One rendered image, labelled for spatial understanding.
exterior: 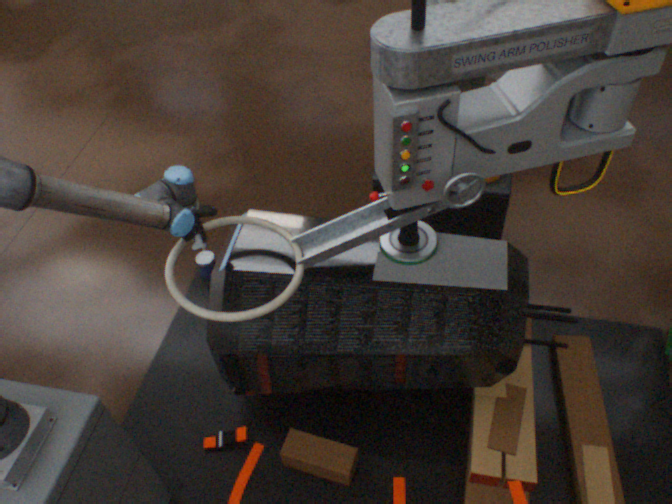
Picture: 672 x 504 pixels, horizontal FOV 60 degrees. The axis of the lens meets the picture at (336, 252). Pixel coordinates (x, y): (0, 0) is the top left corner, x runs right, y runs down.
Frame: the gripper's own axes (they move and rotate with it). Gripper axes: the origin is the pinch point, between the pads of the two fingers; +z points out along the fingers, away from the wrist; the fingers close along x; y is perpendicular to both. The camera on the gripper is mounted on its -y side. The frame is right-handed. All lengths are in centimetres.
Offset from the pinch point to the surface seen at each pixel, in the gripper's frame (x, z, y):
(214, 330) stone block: 20.4, 24.2, 12.8
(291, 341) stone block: 47, 20, -3
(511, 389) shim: 112, 53, -67
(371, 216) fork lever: 46, -15, -46
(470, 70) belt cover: 68, -80, -55
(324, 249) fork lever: 44, -13, -24
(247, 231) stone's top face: 5.1, 3.2, -18.7
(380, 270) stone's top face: 58, -1, -39
